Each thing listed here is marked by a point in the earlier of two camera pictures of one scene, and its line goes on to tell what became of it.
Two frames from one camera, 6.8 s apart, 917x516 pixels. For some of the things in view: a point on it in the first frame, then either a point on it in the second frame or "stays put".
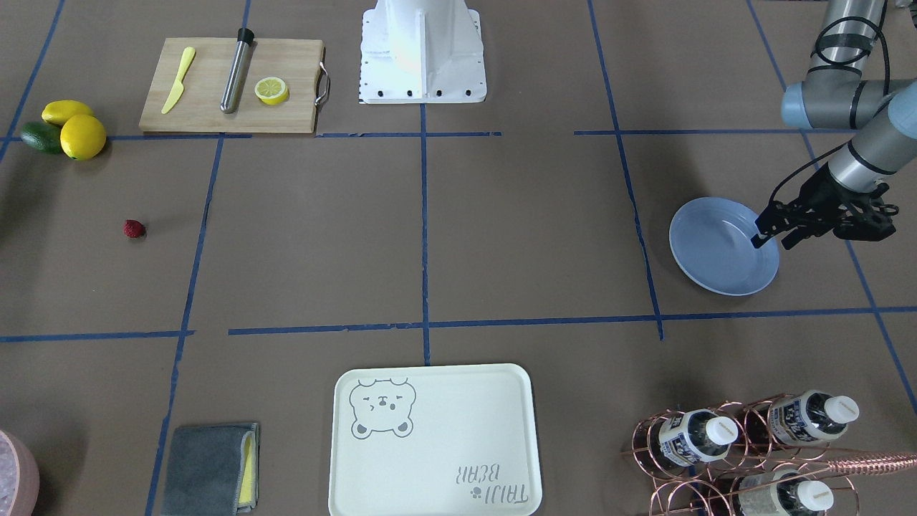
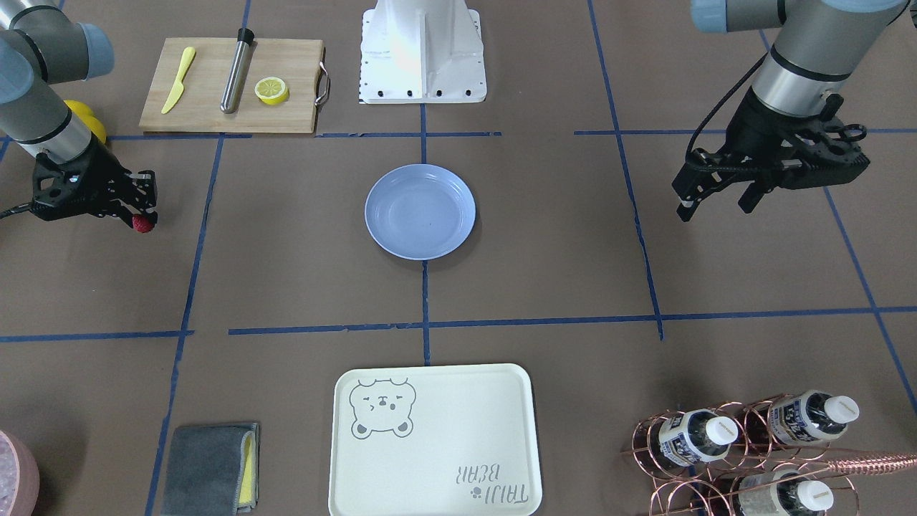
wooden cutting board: [223, 84] stays put
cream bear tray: [435, 441] stays put
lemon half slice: [271, 90] stays put
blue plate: [711, 240] to [420, 211]
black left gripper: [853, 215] to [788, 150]
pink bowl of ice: [19, 476] stays put
